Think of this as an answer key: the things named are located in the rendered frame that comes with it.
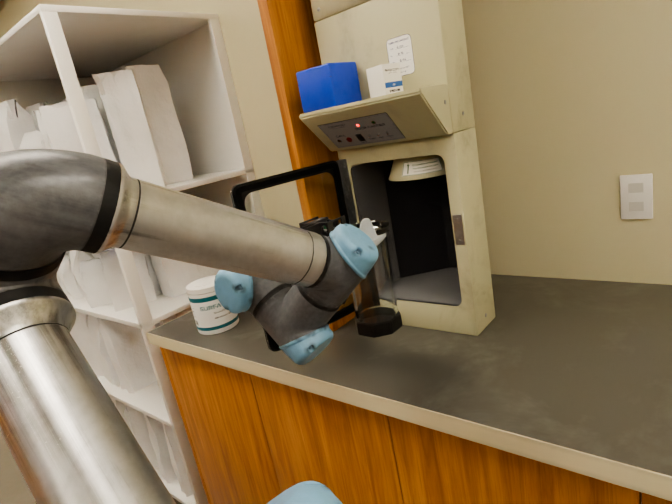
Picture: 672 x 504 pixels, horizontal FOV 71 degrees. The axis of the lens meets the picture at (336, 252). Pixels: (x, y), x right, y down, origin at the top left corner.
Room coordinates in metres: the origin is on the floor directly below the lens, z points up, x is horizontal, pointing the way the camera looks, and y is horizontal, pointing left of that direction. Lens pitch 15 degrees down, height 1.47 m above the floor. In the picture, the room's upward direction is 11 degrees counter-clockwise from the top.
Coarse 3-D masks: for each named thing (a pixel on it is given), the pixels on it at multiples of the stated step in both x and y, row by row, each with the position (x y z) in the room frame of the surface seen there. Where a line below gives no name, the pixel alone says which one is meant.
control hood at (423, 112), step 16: (384, 96) 0.98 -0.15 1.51; (400, 96) 0.95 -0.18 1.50; (416, 96) 0.93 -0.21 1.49; (432, 96) 0.95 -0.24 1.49; (448, 96) 1.00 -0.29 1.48; (320, 112) 1.09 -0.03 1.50; (336, 112) 1.06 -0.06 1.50; (352, 112) 1.04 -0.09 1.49; (368, 112) 1.02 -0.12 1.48; (400, 112) 0.99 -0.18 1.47; (416, 112) 0.97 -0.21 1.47; (432, 112) 0.95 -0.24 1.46; (448, 112) 1.00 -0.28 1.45; (400, 128) 1.03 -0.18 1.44; (416, 128) 1.01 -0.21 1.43; (432, 128) 0.99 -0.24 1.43; (448, 128) 0.99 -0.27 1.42; (368, 144) 1.12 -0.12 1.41
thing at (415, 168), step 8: (400, 160) 1.14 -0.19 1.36; (408, 160) 1.12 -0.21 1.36; (416, 160) 1.11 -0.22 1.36; (424, 160) 1.10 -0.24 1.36; (432, 160) 1.10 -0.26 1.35; (440, 160) 1.11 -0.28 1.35; (392, 168) 1.17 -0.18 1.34; (400, 168) 1.13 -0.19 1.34; (408, 168) 1.11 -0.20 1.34; (416, 168) 1.10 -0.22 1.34; (424, 168) 1.10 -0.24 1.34; (432, 168) 1.09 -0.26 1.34; (440, 168) 1.10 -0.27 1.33; (392, 176) 1.15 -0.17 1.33; (400, 176) 1.12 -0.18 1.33; (408, 176) 1.11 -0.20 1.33; (416, 176) 1.10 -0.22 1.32; (424, 176) 1.09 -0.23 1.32; (432, 176) 1.09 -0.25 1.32
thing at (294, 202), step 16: (320, 176) 1.16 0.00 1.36; (256, 192) 1.05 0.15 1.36; (272, 192) 1.08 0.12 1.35; (288, 192) 1.10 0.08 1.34; (304, 192) 1.13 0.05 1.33; (320, 192) 1.16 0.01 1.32; (256, 208) 1.05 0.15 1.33; (272, 208) 1.07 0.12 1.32; (288, 208) 1.10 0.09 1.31; (304, 208) 1.12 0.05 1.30; (320, 208) 1.15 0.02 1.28; (336, 208) 1.18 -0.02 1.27; (288, 224) 1.09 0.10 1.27
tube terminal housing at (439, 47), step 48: (384, 0) 1.09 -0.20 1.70; (432, 0) 1.02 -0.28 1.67; (336, 48) 1.19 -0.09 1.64; (384, 48) 1.10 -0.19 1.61; (432, 48) 1.02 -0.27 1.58; (384, 144) 1.12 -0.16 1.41; (432, 144) 1.04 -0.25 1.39; (480, 192) 1.08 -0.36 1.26; (480, 240) 1.06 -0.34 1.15; (480, 288) 1.04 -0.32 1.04
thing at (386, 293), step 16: (352, 224) 1.00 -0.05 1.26; (384, 224) 0.94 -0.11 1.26; (384, 240) 0.93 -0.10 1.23; (384, 256) 0.92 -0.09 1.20; (384, 272) 0.91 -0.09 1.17; (368, 288) 0.91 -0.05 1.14; (384, 288) 0.91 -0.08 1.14; (368, 304) 0.91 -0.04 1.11; (384, 304) 0.91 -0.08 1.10; (368, 320) 0.91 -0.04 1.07; (384, 320) 0.90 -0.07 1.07
